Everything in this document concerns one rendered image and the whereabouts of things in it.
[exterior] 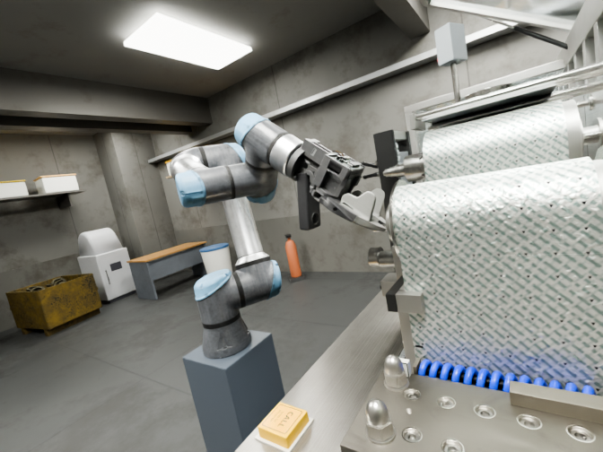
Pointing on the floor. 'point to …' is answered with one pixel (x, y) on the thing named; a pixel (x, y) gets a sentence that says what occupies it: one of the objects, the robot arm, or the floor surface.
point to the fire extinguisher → (292, 260)
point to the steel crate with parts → (55, 303)
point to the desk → (146, 290)
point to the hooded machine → (106, 264)
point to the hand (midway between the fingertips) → (379, 228)
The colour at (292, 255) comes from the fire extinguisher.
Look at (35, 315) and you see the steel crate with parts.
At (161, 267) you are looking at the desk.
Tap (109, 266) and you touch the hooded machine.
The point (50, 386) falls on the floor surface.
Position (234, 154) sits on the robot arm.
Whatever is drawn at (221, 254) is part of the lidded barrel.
